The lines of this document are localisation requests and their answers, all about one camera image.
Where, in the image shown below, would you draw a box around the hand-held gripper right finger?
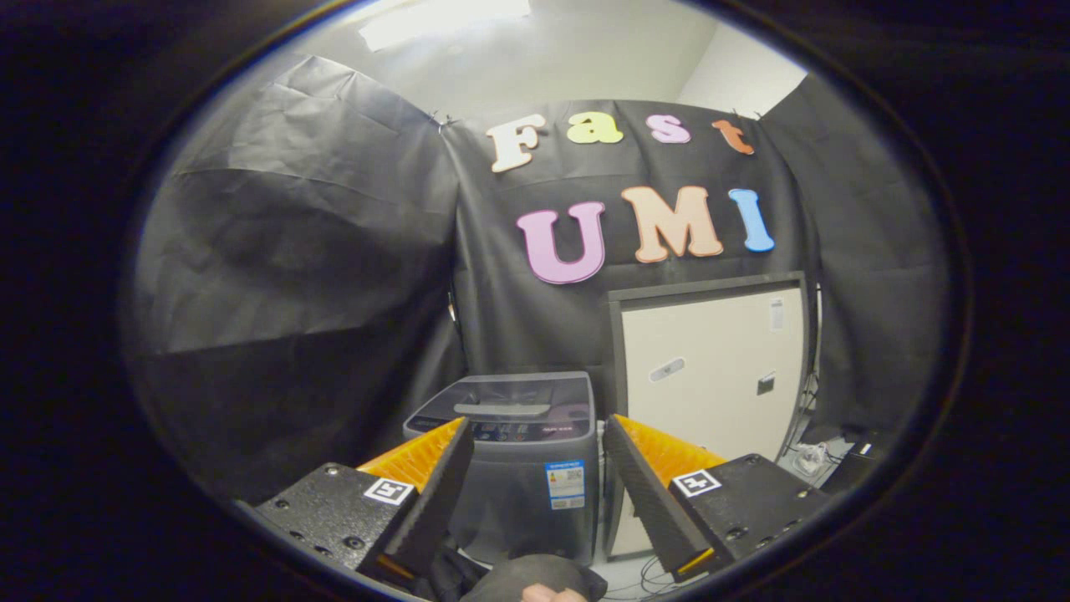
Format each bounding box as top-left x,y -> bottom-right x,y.
604,415 -> 835,584

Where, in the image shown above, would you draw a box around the person's leg in dark trousers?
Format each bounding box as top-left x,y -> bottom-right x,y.
435,548 -> 609,602

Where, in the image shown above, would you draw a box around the black floor cables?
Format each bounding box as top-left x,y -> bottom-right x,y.
614,556 -> 670,599

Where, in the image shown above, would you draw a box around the beige cabinet with dark frame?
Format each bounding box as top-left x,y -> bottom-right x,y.
606,270 -> 810,561

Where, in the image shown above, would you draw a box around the black backdrop cloth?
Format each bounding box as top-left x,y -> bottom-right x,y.
125,52 -> 950,503

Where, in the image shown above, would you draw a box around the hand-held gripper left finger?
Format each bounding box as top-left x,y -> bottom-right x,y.
234,416 -> 474,590

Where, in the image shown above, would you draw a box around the dark box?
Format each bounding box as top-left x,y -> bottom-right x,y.
836,435 -> 887,486

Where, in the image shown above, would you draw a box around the black hanging cable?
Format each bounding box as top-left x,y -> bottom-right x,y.
798,284 -> 824,444

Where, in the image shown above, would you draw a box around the grey washing machine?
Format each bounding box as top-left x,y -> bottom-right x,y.
403,371 -> 601,568

